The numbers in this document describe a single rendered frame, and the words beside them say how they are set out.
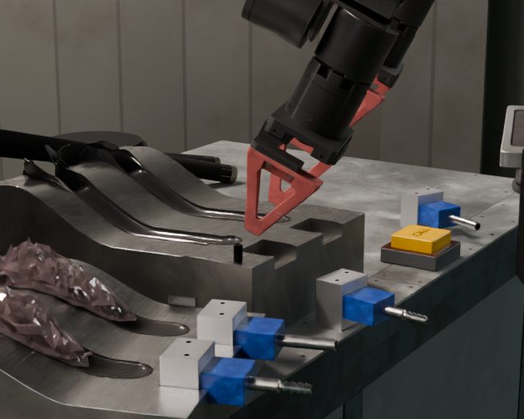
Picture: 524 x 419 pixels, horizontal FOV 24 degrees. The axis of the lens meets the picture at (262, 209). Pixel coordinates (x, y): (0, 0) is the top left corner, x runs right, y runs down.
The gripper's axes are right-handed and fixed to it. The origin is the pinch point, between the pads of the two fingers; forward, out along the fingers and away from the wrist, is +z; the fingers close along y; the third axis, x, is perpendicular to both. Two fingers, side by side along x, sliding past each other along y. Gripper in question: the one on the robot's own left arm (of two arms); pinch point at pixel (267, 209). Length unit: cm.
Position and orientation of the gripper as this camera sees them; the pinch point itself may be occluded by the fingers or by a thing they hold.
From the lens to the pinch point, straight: 109.0
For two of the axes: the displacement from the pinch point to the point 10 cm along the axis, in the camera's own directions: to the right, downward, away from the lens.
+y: -2.2, 2.5, -9.4
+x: 8.7, 4.9, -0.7
